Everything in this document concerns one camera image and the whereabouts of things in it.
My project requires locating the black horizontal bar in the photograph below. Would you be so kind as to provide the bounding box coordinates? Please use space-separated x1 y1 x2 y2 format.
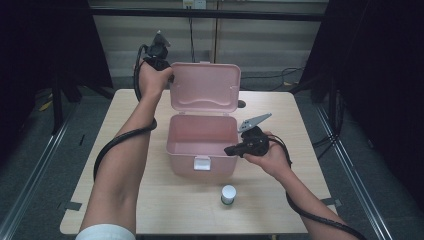
89 8 324 23

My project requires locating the black curtain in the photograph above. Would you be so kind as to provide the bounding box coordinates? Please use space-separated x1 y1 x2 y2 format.
0 0 114 161
299 0 424 208

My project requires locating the bundle of black floor cables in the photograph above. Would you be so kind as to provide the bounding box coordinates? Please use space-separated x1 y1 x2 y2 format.
311 131 338 161

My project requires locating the pink storage box white handle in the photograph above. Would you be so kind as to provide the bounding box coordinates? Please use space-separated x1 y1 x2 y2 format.
165 62 242 178

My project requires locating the person's white sleeve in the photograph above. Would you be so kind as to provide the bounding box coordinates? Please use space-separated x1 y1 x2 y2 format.
75 223 137 240

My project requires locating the aluminium floor rail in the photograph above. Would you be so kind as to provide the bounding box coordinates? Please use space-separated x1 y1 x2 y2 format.
314 106 394 240
0 109 78 240

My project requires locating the grey tape piece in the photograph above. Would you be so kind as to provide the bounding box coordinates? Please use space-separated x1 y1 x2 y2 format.
64 201 83 212
320 197 343 208

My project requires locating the person's left hand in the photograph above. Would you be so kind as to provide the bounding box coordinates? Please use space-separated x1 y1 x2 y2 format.
135 61 174 101

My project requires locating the long black floor cable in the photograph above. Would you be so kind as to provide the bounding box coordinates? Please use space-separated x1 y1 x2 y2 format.
189 16 306 92

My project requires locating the small white bottle green base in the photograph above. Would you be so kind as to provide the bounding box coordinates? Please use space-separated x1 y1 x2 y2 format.
220 184 238 206

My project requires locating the black metal stand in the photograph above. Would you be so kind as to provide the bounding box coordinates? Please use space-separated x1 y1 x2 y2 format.
51 74 64 135
328 76 345 134

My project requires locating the person's right hand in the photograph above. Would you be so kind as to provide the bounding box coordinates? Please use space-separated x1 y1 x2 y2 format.
243 131 293 181

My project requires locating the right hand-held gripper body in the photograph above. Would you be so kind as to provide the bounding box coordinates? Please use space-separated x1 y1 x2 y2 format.
237 113 273 157

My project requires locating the white wall socket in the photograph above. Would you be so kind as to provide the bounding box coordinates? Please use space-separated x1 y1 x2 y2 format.
182 0 208 10

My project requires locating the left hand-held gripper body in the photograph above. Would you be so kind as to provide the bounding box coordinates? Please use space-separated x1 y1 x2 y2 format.
143 30 173 71

